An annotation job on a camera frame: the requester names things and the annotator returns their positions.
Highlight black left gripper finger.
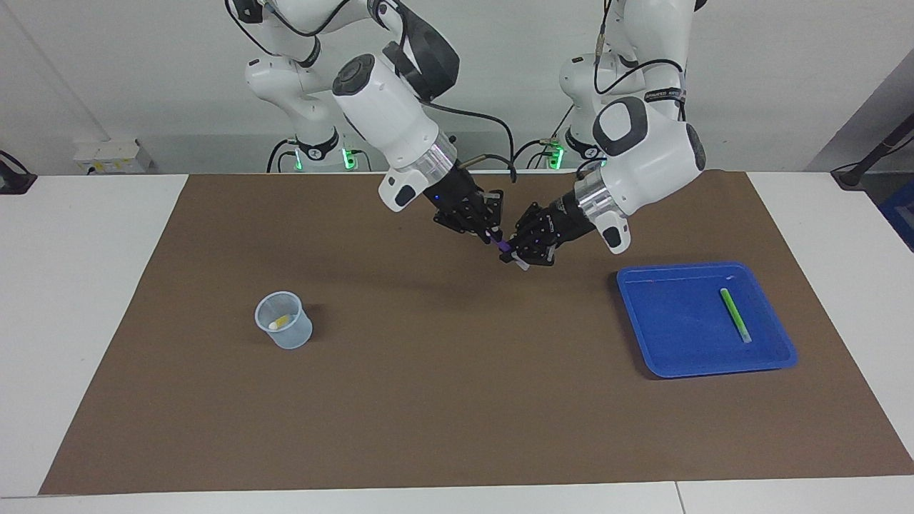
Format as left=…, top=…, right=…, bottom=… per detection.
left=508, top=214, right=536, bottom=251
left=500, top=246, right=558, bottom=269

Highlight purple pen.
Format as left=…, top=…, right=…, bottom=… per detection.
left=489, top=232, right=531, bottom=272

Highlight green pen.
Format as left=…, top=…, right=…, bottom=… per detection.
left=718, top=288, right=753, bottom=344

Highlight blue plastic tray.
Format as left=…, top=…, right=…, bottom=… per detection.
left=616, top=261, right=798, bottom=378

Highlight brown table mat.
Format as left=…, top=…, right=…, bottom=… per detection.
left=39, top=170, right=914, bottom=495

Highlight translucent plastic cup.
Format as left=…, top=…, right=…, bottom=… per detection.
left=255, top=291, right=313, bottom=350

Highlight black stand with pole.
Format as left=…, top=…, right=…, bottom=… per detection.
left=832, top=114, right=914, bottom=191

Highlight blue box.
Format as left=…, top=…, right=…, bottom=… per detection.
left=880, top=178, right=914, bottom=252

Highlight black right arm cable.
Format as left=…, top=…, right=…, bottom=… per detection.
left=420, top=102, right=519, bottom=183

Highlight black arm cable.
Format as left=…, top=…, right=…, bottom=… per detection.
left=593, top=0, right=690, bottom=98
left=420, top=102, right=519, bottom=183

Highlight black left base cables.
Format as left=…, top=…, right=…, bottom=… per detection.
left=507, top=104, right=576, bottom=171

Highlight black base cables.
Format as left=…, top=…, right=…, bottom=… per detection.
left=266, top=138, right=373, bottom=173
left=507, top=104, right=576, bottom=171

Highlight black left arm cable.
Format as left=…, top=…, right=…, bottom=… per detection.
left=593, top=0, right=690, bottom=98

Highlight black right base cables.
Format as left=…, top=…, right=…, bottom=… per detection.
left=266, top=138, right=373, bottom=173

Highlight white wall socket box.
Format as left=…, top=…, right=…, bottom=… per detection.
left=73, top=139, right=153, bottom=175

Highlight white wall cable duct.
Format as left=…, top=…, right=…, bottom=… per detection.
left=0, top=7, right=114, bottom=143

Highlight black clamp mount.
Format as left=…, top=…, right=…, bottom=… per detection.
left=0, top=150, right=38, bottom=196

